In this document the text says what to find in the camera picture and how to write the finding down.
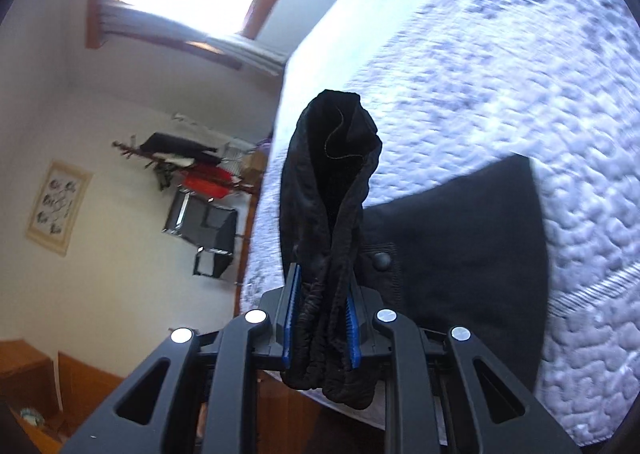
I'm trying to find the wall poster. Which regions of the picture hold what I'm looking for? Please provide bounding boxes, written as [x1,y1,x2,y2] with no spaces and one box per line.
[25,160,95,257]

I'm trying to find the black hanging garment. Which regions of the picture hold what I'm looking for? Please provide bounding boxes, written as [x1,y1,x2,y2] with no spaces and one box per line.
[140,131,221,160]

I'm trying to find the cardboard box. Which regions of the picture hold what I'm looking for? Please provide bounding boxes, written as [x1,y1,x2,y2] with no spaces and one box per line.
[245,149,268,180]

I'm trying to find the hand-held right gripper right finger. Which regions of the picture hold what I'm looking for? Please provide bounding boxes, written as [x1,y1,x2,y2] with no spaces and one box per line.
[344,284,576,454]

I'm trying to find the wooden cabinet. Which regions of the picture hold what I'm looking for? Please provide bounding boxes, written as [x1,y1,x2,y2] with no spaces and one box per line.
[0,339,126,450]

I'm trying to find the black pants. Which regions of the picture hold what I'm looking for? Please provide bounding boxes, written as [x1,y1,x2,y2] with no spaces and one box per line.
[277,89,552,410]

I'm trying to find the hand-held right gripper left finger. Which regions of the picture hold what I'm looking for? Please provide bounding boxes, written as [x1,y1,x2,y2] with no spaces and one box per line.
[59,261,303,454]

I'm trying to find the wooden coat rack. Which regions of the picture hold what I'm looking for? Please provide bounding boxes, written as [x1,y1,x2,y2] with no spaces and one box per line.
[111,134,266,195]

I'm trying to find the red bag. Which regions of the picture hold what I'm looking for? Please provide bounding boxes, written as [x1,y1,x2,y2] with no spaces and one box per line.
[180,166,236,200]

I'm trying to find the black chrome chair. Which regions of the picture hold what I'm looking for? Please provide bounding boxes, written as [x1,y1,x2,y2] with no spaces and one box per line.
[162,186,246,280]

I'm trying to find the bed with quilted lavender cover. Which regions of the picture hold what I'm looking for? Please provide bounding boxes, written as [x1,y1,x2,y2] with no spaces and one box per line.
[240,0,640,447]

